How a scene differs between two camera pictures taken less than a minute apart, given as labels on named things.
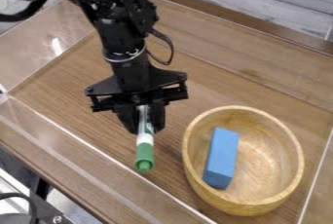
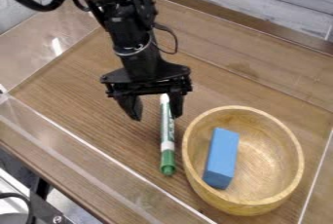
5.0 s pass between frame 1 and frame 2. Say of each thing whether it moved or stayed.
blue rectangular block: stayed
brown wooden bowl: stayed
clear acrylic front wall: stayed
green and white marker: moved
